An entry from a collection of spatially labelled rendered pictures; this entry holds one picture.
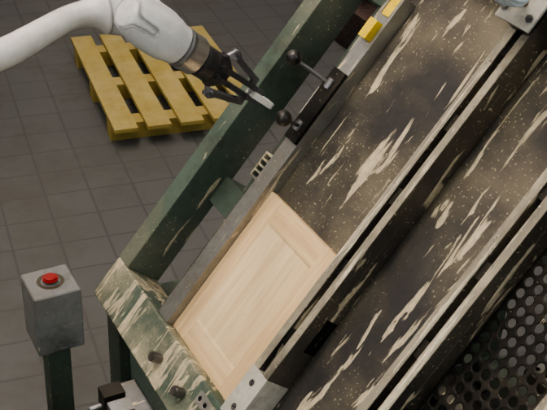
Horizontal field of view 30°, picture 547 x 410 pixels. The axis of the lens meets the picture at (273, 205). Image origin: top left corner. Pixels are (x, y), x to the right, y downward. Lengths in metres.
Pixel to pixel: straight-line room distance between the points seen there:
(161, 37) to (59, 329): 0.85
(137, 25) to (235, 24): 4.46
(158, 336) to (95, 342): 1.40
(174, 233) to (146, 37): 0.70
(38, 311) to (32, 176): 2.37
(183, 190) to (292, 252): 0.43
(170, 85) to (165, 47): 3.33
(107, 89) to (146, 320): 3.01
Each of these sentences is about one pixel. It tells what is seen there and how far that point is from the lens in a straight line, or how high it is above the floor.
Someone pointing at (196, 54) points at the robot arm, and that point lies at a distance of 2.19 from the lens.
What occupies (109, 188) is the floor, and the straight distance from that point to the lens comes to 4.76.
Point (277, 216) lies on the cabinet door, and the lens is 2.36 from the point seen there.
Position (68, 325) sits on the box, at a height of 0.83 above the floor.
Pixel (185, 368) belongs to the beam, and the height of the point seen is 0.89.
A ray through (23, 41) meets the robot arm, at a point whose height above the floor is 1.64.
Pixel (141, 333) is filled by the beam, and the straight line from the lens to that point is 2.53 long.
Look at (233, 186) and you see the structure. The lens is 2.60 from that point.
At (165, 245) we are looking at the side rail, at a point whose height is 0.95.
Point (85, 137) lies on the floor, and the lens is 5.20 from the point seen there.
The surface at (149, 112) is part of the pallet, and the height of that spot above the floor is 0.11.
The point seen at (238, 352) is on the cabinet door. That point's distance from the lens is 2.31.
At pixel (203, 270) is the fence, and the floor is 1.03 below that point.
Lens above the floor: 2.46
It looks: 32 degrees down
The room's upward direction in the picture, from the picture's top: 3 degrees clockwise
